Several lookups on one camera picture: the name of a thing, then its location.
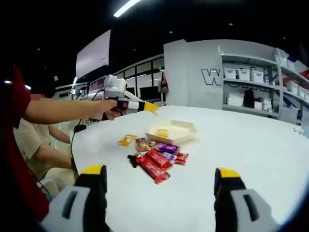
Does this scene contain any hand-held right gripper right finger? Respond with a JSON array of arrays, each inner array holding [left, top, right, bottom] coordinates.
[[213, 167, 278, 232]]

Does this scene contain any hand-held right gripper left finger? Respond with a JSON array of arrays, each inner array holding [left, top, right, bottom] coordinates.
[[41, 164, 108, 232]]

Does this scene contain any large purple chocolate food packet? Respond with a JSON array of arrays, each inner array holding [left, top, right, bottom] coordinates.
[[154, 142, 181, 155]]

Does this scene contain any black snack food packet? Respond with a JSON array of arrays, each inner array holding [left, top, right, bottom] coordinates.
[[127, 154, 139, 169]]

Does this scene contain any beige food container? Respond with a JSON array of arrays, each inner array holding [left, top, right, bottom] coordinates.
[[145, 119, 200, 145]]

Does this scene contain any red chocolate bar food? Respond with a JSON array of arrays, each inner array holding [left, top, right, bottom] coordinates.
[[144, 149, 174, 171], [135, 156, 171, 185]]

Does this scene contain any small red snack food packet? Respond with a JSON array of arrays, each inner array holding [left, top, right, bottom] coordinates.
[[173, 152, 189, 166]]

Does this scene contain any person's left hand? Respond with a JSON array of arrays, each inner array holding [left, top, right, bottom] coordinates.
[[95, 98, 124, 121]]

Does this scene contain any black monitor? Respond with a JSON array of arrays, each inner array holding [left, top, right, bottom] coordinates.
[[140, 86, 160, 100]]

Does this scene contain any white hanging screen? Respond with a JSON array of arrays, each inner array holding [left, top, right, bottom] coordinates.
[[75, 29, 112, 80]]

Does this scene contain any red garment on stand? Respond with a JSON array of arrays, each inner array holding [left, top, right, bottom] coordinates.
[[158, 72, 169, 94]]

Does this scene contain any ceiling light strip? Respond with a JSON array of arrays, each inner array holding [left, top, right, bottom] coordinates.
[[113, 0, 142, 18]]

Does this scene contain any person's red shirt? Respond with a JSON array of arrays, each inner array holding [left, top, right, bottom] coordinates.
[[0, 65, 50, 222]]

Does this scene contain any stack of white boxes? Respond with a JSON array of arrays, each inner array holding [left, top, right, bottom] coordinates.
[[226, 93, 272, 112]]

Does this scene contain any black bag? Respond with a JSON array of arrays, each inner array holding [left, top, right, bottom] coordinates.
[[242, 88, 255, 108]]

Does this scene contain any row of white storage bins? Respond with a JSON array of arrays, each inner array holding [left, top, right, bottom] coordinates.
[[223, 48, 309, 102]]

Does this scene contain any grey shelving unit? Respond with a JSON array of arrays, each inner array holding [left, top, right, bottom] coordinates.
[[218, 45, 309, 121]]

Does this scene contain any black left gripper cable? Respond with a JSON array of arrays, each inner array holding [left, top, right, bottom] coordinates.
[[70, 89, 107, 170]]

